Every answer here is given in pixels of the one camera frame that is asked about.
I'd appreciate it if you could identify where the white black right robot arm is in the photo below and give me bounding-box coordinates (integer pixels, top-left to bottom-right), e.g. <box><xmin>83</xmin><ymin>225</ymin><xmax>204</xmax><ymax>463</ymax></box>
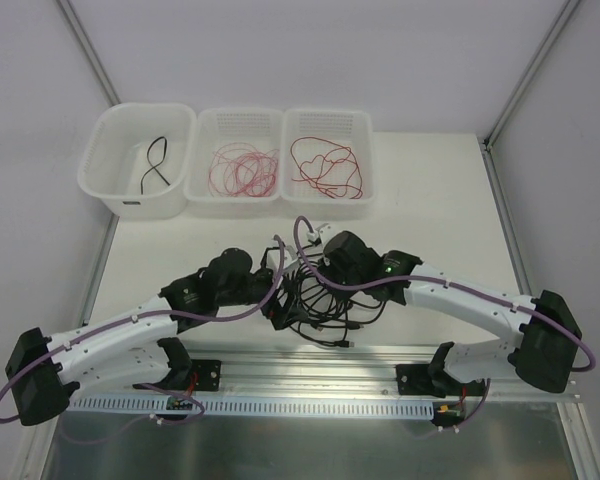
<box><xmin>319</xmin><ymin>226</ymin><xmax>582</xmax><ymax>396</ymax></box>

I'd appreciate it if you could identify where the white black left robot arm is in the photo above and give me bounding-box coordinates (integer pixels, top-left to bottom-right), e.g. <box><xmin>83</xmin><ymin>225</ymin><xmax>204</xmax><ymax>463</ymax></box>
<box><xmin>1</xmin><ymin>247</ymin><xmax>297</xmax><ymax>426</ymax></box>

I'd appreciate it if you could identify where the wrist white camera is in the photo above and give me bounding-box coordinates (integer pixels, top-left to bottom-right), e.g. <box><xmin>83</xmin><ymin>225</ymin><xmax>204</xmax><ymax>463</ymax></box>
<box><xmin>306</xmin><ymin>223</ymin><xmax>343</xmax><ymax>246</ymax></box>
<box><xmin>263</xmin><ymin>246</ymin><xmax>299</xmax><ymax>275</ymax></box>

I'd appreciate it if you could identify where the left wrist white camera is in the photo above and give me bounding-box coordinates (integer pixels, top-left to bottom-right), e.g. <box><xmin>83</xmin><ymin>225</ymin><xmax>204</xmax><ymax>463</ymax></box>
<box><xmin>263</xmin><ymin>246</ymin><xmax>299</xmax><ymax>275</ymax></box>

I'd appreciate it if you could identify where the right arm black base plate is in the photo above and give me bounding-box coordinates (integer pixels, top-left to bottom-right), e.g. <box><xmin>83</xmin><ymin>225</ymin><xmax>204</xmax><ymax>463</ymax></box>
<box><xmin>395</xmin><ymin>363</ymin><xmax>486</xmax><ymax>398</ymax></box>

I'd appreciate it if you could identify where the round black usb cable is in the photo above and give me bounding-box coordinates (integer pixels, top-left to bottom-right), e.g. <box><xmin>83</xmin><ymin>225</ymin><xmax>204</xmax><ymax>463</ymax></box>
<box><xmin>279</xmin><ymin>264</ymin><xmax>396</xmax><ymax>350</ymax></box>

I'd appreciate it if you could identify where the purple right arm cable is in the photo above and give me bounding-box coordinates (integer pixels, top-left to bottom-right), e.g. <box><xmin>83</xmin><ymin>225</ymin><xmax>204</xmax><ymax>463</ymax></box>
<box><xmin>292</xmin><ymin>215</ymin><xmax>596</xmax><ymax>374</ymax></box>

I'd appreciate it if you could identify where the white perforated basket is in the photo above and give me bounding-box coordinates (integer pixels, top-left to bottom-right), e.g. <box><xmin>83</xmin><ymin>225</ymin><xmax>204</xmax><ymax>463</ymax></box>
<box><xmin>184</xmin><ymin>107</ymin><xmax>283</xmax><ymax>218</ymax></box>
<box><xmin>279</xmin><ymin>108</ymin><xmax>377</xmax><ymax>220</ymax></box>

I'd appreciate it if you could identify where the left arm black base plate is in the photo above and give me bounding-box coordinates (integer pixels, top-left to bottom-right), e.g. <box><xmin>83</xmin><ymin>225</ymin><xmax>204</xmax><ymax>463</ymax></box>
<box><xmin>180</xmin><ymin>359</ymin><xmax>222</xmax><ymax>392</ymax></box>

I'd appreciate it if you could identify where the thick red wire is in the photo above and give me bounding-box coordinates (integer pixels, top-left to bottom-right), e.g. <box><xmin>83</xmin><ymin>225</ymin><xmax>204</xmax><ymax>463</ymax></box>
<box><xmin>288</xmin><ymin>135</ymin><xmax>364</xmax><ymax>200</ymax></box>

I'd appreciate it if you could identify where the right white perforated basket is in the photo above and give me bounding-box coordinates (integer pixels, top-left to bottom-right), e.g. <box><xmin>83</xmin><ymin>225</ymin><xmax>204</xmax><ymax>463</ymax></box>
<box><xmin>279</xmin><ymin>108</ymin><xmax>377</xmax><ymax>220</ymax></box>

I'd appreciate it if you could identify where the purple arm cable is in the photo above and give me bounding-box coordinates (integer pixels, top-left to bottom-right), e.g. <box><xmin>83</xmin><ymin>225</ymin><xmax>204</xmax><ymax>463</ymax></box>
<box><xmin>0</xmin><ymin>233</ymin><xmax>287</xmax><ymax>422</ymax></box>
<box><xmin>292</xmin><ymin>215</ymin><xmax>596</xmax><ymax>374</ymax></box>

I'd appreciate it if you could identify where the middle white perforated basket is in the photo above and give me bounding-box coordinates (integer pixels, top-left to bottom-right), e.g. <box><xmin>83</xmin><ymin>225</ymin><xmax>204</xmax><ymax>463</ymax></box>
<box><xmin>184</xmin><ymin>107</ymin><xmax>283</xmax><ymax>218</ymax></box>

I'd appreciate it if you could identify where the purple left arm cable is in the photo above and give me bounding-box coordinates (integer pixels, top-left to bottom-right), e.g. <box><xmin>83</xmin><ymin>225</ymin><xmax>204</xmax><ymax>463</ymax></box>
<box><xmin>0</xmin><ymin>233</ymin><xmax>287</xmax><ymax>422</ymax></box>

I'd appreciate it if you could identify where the white slotted cable duct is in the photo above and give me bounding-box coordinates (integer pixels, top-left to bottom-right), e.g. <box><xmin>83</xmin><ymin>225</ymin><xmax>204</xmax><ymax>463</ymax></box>
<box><xmin>68</xmin><ymin>394</ymin><xmax>434</xmax><ymax>421</ymax></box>

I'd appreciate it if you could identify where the thin pink wire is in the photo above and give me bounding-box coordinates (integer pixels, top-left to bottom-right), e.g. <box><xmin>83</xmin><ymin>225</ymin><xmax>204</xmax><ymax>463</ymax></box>
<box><xmin>207</xmin><ymin>142</ymin><xmax>281</xmax><ymax>198</ymax></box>

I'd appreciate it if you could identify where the aluminium frame rail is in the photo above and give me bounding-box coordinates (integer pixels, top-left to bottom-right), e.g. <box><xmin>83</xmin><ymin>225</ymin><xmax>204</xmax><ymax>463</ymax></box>
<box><xmin>81</xmin><ymin>339</ymin><xmax>580</xmax><ymax>402</ymax></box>

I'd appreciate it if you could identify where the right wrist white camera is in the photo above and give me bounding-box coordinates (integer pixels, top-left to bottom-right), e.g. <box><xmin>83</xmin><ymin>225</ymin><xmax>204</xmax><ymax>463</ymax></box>
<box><xmin>306</xmin><ymin>223</ymin><xmax>343</xmax><ymax>246</ymax></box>

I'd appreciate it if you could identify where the white solid plastic tub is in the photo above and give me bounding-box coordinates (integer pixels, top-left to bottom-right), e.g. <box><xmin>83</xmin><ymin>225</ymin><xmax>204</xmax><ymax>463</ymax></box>
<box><xmin>77</xmin><ymin>102</ymin><xmax>197</xmax><ymax>220</ymax></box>

